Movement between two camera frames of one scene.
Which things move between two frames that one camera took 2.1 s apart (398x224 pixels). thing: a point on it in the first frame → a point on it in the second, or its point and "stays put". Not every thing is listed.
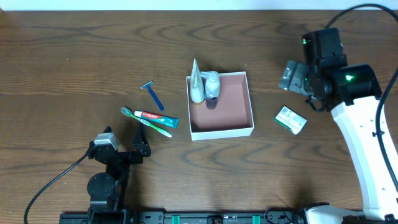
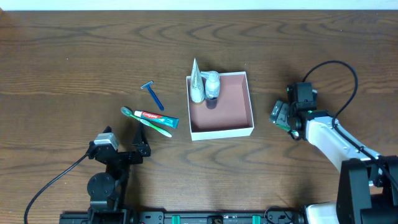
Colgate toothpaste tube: (165, 121) stays put
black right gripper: (319, 88) → (294, 123)
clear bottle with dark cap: (212, 88) stays put
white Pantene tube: (197, 86) stays put
